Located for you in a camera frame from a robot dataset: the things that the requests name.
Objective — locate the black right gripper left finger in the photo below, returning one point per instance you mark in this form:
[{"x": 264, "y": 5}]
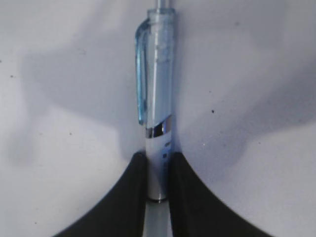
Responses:
[{"x": 121, "y": 212}]

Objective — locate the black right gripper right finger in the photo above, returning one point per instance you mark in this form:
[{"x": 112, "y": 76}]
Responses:
[{"x": 195, "y": 211}]

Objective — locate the teal white pen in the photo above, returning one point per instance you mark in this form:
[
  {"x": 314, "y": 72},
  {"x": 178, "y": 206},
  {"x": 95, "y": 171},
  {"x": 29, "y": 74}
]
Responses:
[{"x": 154, "y": 57}]

